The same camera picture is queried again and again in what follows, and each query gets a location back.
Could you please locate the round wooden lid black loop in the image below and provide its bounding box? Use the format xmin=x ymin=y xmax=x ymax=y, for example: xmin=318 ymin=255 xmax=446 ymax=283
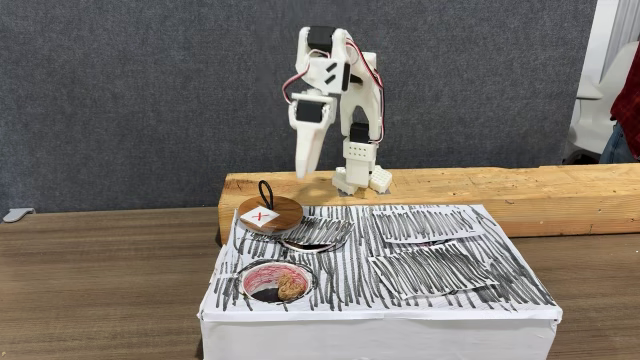
xmin=237 ymin=179 xmax=305 ymax=236

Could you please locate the white paper red cross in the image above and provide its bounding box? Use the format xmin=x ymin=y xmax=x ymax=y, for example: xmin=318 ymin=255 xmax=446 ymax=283
xmin=239 ymin=205 xmax=281 ymax=229

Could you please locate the brown debris clump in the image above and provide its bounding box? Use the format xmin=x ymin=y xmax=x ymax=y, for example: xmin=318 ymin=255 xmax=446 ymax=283
xmin=276 ymin=271 xmax=307 ymax=302

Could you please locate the scribbled paper sheet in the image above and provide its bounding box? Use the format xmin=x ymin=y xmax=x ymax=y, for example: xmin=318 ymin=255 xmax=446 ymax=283
xmin=372 ymin=205 xmax=485 ymax=245
xmin=368 ymin=240 xmax=500 ymax=301
xmin=247 ymin=215 xmax=356 ymax=254

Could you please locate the grey felt partition panel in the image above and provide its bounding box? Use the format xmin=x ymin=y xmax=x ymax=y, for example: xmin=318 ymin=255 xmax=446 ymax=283
xmin=0 ymin=0 xmax=599 ymax=216

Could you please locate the light wooden beam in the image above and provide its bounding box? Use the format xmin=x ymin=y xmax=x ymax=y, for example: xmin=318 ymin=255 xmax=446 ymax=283
xmin=217 ymin=163 xmax=640 ymax=246

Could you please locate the white box with black scribbles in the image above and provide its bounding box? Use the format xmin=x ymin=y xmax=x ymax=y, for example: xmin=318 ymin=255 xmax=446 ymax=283
xmin=197 ymin=203 xmax=564 ymax=360

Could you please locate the person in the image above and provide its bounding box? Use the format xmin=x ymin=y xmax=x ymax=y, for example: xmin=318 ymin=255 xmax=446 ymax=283
xmin=598 ymin=42 xmax=640 ymax=165

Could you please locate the red black servo cable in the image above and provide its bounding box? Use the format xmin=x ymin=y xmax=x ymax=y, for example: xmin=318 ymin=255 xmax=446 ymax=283
xmin=281 ymin=48 xmax=314 ymax=105
xmin=346 ymin=38 xmax=386 ymax=146

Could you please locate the grey partition foot bracket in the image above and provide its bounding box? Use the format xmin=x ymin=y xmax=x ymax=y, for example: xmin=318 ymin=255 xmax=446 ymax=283
xmin=2 ymin=207 xmax=37 ymax=224

